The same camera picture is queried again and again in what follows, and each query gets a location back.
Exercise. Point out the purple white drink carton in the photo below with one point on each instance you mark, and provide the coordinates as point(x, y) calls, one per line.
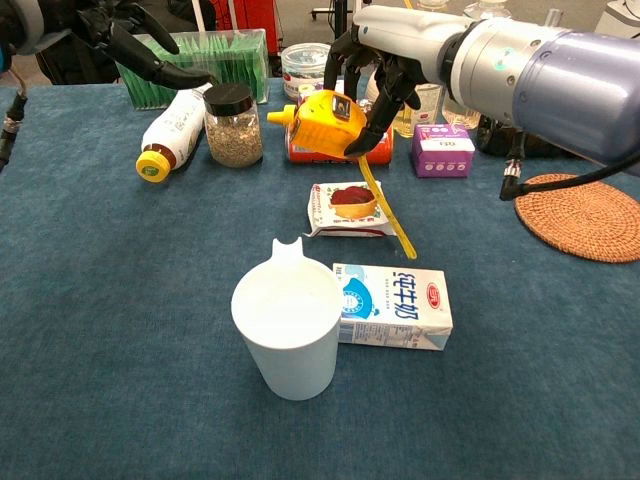
point(306, 92)

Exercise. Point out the dark sauce bottle yellow nozzle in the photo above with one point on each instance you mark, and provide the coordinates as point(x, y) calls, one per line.
point(280, 116)

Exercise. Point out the clear tea bottle white cap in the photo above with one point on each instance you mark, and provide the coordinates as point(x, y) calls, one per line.
point(460, 115)

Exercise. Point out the round clear tub of clips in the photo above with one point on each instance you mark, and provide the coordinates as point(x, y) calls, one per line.
point(305, 65)

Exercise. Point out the white plastic cup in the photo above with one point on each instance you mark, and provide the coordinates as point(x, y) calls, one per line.
point(290, 325)

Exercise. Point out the black wheeled stand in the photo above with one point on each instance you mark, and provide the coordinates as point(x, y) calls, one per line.
point(320, 12)

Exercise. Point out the round woven coaster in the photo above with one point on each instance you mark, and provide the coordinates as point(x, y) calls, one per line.
point(585, 220)

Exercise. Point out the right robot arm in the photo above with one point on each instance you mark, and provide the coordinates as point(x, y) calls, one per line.
point(565, 85)

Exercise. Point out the white snack packet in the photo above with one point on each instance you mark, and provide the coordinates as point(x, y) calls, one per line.
point(345, 210)

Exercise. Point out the blue table mat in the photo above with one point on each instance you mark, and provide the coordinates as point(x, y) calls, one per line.
point(125, 300)

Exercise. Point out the yellow tape measure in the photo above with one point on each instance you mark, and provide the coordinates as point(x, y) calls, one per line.
point(325, 127)

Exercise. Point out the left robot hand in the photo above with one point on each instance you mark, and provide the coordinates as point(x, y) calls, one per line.
point(125, 45)

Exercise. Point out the small purple box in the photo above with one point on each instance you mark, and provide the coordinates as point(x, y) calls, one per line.
point(445, 155)

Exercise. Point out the clear box of green packets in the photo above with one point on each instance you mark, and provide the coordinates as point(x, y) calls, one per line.
point(240, 60)

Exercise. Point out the red cabinet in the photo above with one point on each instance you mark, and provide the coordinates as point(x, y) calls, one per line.
point(250, 20)

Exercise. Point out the white appliance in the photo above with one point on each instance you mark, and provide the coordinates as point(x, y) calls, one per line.
point(622, 15)

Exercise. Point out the white blue milk carton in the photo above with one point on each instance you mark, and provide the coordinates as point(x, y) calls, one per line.
point(400, 310)

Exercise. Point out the glass jar black lid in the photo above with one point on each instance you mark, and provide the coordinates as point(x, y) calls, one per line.
point(234, 130)

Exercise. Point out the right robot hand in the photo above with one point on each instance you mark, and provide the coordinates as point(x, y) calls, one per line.
point(405, 35)

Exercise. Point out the yellow oil bottle white cap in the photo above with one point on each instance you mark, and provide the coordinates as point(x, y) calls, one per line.
point(405, 122)

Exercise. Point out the orange red can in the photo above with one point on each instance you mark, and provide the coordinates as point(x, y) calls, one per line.
point(380, 152)

